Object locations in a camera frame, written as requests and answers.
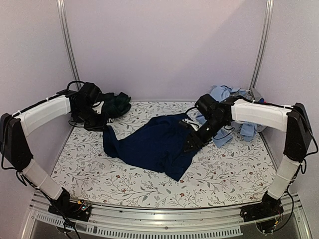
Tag aluminium frame post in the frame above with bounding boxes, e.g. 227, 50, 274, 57
249, 0, 274, 88
56, 0, 81, 90

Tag navy blue t-shirt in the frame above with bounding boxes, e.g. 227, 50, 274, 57
103, 113, 199, 181

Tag white plastic laundry basket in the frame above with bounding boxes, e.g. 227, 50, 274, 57
240, 88, 266, 137

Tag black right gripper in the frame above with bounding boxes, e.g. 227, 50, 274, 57
181, 116, 228, 154

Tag floral patterned table cloth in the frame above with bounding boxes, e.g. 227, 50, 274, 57
49, 100, 280, 209

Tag light blue shirt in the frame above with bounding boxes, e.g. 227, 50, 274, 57
210, 85, 264, 148

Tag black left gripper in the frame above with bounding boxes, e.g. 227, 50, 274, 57
74, 104, 109, 131

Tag left aluminium frame post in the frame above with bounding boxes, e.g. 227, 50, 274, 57
56, 0, 81, 90

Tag aluminium front rail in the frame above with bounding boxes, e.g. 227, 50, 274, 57
21, 193, 314, 239

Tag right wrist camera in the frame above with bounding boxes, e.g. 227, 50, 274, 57
179, 119, 199, 131

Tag dark green plaid garment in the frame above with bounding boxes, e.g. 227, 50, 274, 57
98, 92, 131, 119

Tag right robot arm white sleeves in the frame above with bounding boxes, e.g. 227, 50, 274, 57
195, 94, 316, 199

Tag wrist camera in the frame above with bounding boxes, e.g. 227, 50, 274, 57
179, 119, 199, 131
92, 101, 104, 114

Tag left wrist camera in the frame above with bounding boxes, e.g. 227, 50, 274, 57
92, 101, 104, 114

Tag robot arm white sleeves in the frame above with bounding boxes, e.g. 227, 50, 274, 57
195, 94, 316, 199
0, 81, 105, 201

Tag right aluminium frame post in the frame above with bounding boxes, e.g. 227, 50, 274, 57
249, 0, 274, 88

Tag left robot arm white sleeves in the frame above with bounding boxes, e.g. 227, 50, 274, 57
0, 81, 105, 201

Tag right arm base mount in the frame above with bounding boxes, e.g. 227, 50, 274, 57
240, 192, 284, 234

